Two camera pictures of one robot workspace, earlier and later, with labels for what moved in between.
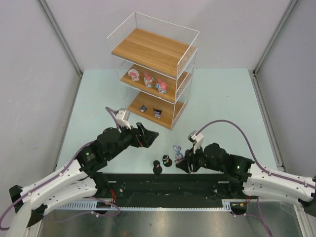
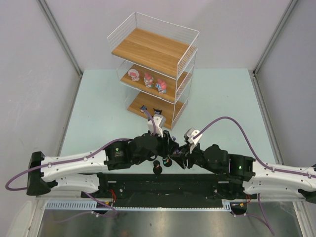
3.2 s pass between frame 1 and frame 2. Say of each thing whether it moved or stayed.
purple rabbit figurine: moved
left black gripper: moved
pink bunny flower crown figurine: stayed
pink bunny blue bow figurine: stayed
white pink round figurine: stayed
